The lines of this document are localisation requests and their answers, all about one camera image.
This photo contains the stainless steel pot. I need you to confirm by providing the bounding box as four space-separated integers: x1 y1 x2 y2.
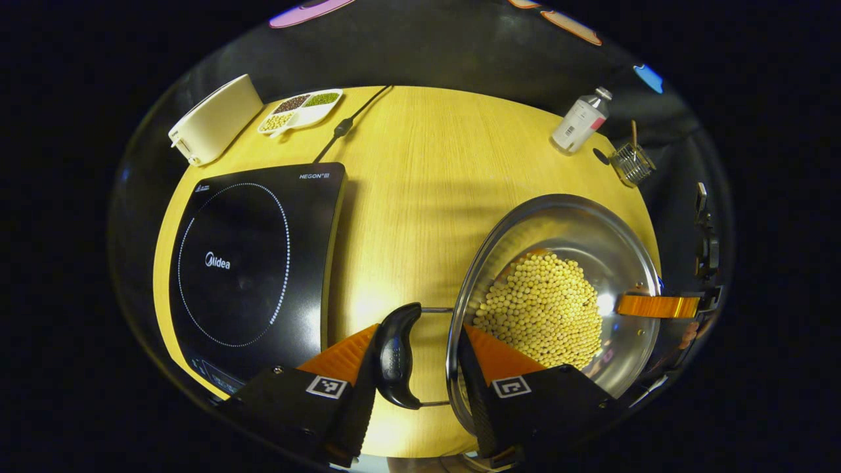
373 194 663 439

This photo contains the wire mesh holder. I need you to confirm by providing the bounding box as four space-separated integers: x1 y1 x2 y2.
608 120 656 189

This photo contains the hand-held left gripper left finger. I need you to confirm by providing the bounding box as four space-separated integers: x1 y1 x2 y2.
220 322 382 468

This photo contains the white divided bean dish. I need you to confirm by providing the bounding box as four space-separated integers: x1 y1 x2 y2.
258 89 344 139

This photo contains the white toaster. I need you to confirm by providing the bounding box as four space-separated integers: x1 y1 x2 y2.
168 74 265 167

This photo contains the black induction cooktop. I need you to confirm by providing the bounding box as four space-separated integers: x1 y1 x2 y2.
169 162 348 398

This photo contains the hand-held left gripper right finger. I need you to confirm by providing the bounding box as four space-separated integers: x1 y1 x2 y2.
457 323 622 468

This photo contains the pile of yellow soybeans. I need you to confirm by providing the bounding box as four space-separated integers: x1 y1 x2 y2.
472 252 604 370

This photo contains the white plastic bottle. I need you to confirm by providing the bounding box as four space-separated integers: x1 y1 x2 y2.
551 87 613 155

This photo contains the black power cable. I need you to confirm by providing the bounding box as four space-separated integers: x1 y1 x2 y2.
312 85 394 164

